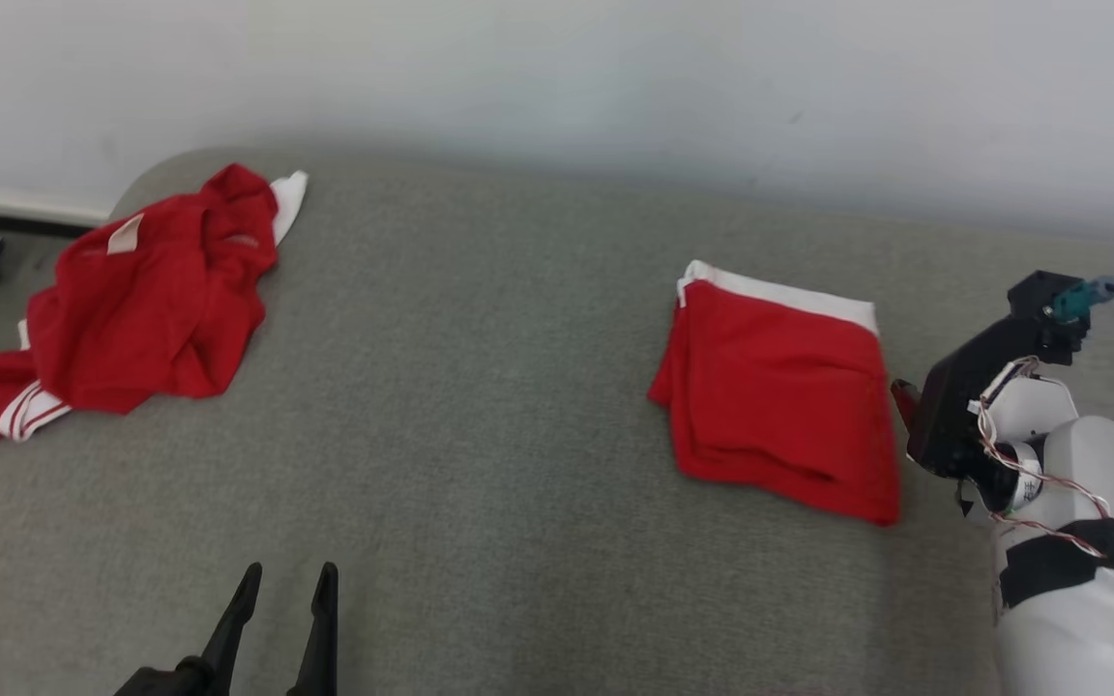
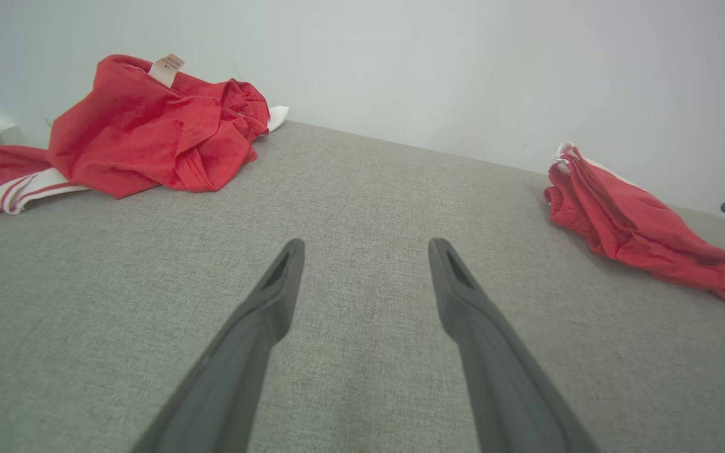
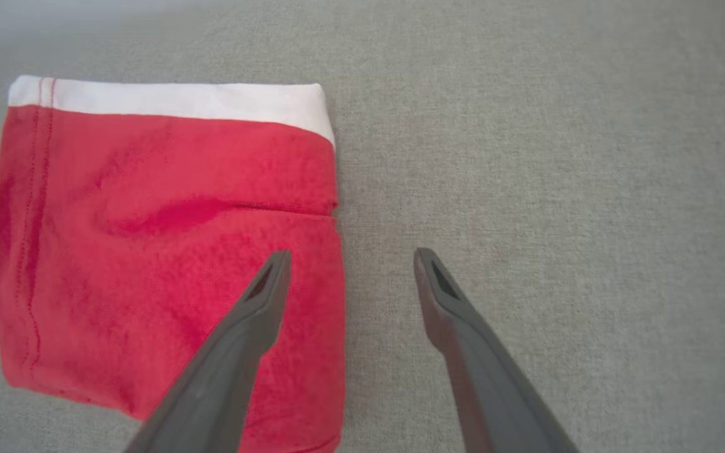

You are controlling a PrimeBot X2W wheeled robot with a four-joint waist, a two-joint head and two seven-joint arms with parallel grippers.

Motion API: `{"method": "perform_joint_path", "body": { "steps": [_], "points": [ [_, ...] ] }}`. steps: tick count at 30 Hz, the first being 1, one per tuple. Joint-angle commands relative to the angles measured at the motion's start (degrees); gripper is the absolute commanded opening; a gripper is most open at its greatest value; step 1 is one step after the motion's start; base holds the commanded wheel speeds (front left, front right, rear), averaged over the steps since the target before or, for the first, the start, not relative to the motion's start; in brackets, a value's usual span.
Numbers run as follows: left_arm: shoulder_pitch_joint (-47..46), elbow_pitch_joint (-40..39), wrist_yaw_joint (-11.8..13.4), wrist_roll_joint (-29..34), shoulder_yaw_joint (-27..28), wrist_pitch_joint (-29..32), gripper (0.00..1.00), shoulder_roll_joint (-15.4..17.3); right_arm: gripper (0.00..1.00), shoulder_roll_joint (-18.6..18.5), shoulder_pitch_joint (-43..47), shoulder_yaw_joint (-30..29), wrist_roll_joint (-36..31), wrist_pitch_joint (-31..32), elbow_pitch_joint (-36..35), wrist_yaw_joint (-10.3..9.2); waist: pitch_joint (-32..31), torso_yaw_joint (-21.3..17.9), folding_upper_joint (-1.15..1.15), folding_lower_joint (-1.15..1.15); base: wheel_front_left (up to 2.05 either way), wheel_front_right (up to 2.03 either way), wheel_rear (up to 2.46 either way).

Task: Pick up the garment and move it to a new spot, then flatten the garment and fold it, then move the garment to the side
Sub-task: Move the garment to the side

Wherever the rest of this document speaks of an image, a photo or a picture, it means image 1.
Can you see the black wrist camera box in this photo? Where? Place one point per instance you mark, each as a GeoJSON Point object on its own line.
{"type": "Point", "coordinates": [1040, 295]}

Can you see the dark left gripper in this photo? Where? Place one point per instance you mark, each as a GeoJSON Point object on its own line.
{"type": "Point", "coordinates": [161, 679]}

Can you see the grey fabric sofa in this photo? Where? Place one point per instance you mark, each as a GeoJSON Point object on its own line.
{"type": "Point", "coordinates": [480, 464]}

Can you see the white black baseboard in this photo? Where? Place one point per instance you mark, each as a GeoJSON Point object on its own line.
{"type": "Point", "coordinates": [15, 213]}

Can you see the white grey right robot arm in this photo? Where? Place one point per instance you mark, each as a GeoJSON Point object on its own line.
{"type": "Point", "coordinates": [1089, 580]}

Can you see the red white sports jersey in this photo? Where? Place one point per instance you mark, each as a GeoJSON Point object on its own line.
{"type": "Point", "coordinates": [141, 300]}

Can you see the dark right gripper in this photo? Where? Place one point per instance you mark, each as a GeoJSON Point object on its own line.
{"type": "Point", "coordinates": [963, 396]}

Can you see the red shorts white waistband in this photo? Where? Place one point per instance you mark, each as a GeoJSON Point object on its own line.
{"type": "Point", "coordinates": [779, 396]}

